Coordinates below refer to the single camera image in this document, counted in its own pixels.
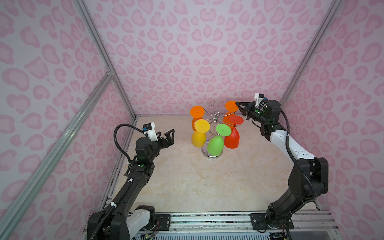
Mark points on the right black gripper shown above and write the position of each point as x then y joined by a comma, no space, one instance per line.
247,112

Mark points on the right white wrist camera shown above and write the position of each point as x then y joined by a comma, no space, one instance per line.
259,99

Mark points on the yellow plastic wine glass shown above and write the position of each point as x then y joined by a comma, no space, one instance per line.
199,136

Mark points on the dark orange wine glass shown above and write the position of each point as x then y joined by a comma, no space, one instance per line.
197,112

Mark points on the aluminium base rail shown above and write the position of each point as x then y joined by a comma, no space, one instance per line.
304,225

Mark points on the red plastic wine glass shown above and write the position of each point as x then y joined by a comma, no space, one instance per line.
232,141

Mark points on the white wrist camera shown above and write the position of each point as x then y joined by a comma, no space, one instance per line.
149,131
259,99

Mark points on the chrome wine glass rack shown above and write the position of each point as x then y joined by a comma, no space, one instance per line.
214,118

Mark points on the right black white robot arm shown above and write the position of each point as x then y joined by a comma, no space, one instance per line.
309,177

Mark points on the orange plastic wine glass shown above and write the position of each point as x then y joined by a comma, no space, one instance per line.
231,108

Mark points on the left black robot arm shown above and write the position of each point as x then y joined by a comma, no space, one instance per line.
126,186

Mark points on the green plastic wine glass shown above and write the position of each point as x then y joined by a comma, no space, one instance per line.
216,144

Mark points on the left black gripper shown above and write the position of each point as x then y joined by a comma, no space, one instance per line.
169,141

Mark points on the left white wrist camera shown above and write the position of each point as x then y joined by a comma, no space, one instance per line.
149,131

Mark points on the aluminium frame corner profile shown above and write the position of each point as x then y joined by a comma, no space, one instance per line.
61,99

